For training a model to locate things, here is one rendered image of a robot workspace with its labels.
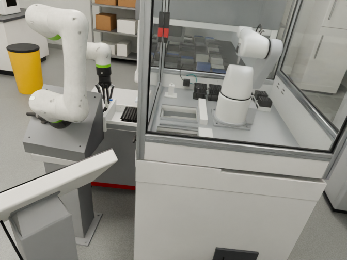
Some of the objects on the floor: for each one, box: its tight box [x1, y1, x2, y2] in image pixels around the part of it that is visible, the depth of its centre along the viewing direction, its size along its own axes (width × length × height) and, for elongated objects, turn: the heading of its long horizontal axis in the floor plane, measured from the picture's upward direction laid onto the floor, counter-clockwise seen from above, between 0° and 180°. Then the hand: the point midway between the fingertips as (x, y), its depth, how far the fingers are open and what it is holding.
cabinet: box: [133, 181, 318, 260], centre depth 200 cm, size 95×103×80 cm
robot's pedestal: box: [31, 153, 103, 247], centre depth 184 cm, size 30×30×76 cm
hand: (106, 103), depth 179 cm, fingers closed
